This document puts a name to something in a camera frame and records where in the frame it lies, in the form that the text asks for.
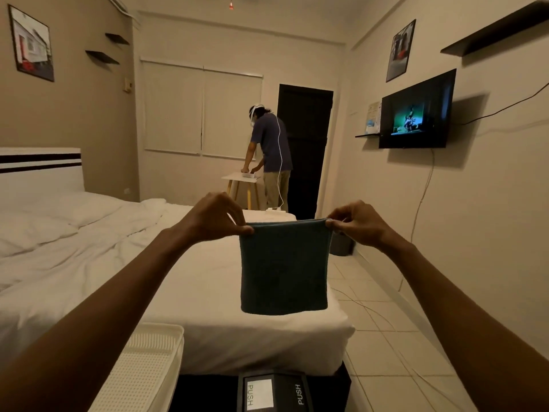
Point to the white bed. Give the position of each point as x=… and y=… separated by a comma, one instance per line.
x=201, y=291

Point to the white pillow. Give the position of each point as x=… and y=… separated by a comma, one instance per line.
x=73, y=208

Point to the person's right thumb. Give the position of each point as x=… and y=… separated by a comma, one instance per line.
x=336, y=226

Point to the dark door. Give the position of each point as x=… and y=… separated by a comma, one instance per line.
x=305, y=150

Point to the dark green towel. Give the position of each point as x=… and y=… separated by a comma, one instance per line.
x=285, y=268

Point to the white blanket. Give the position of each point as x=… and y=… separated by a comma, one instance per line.
x=85, y=244

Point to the black push-lid bin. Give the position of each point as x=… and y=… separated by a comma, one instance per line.
x=274, y=392

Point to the white headset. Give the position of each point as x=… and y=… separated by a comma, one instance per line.
x=255, y=111

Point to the white striped headboard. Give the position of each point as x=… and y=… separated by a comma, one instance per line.
x=38, y=169

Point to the wall-mounted black television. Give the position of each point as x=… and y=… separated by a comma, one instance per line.
x=418, y=111

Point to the dark waste bin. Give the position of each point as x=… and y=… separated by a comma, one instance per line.
x=342, y=245

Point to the small dark wall shelf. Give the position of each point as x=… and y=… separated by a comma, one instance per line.
x=102, y=57
x=116, y=38

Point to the person's left thumb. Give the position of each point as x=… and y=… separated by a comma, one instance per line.
x=240, y=229

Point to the person's left forearm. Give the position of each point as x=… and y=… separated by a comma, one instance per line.
x=94, y=321

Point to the white plastic basket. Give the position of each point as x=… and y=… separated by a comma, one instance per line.
x=141, y=368

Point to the wall switch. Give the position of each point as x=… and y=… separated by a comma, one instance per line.
x=128, y=85

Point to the framed house picture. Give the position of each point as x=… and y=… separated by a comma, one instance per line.
x=31, y=43

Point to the white paper calendar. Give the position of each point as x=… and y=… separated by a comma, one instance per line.
x=373, y=117

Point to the small shelf beside television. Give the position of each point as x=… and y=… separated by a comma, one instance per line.
x=367, y=135

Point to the person's left hand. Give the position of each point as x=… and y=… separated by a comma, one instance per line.
x=210, y=218

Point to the person's right hand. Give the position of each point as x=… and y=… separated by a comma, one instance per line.
x=364, y=225

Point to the small white wooden-legged table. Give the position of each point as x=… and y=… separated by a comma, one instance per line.
x=244, y=184

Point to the person's right forearm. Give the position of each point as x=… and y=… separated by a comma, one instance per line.
x=471, y=326

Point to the long dark wall shelf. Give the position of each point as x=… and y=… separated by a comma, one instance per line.
x=497, y=29

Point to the white window blinds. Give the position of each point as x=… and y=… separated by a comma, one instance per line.
x=201, y=111

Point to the framed dark picture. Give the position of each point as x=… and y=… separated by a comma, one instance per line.
x=400, y=50

